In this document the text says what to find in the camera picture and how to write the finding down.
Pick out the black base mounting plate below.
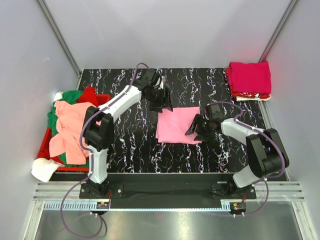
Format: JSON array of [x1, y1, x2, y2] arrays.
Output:
[[79, 173, 257, 200]]

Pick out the folded red white t shirt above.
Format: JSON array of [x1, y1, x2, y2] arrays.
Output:
[[224, 68, 271, 102]]

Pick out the folded magenta t shirt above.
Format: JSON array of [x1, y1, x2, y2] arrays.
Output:
[[229, 61, 272, 94]]

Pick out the white cable duct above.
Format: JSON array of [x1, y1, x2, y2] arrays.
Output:
[[44, 200, 231, 212]]

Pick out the green t shirt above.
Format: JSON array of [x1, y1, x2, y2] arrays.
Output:
[[47, 90, 86, 168]]

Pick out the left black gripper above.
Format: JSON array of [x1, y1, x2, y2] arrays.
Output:
[[145, 87, 173, 114]]

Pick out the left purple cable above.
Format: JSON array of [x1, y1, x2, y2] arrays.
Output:
[[59, 62, 151, 238]]

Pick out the red t shirt in bin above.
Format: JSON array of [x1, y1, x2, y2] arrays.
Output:
[[76, 86, 99, 107]]

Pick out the salmon t shirt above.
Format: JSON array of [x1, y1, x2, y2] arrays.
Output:
[[49, 100, 93, 165]]

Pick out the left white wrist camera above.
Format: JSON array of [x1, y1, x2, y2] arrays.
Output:
[[154, 76, 167, 89]]

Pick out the pink t shirt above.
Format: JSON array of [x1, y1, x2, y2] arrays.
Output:
[[155, 106, 202, 145]]

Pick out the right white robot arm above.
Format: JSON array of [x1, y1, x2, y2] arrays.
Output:
[[185, 101, 290, 199]]

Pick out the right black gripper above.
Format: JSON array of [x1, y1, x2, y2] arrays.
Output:
[[185, 113, 213, 142]]

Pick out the red plastic bin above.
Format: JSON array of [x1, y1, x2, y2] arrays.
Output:
[[37, 94, 111, 172]]

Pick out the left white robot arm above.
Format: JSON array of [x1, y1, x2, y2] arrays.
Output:
[[79, 68, 173, 198]]

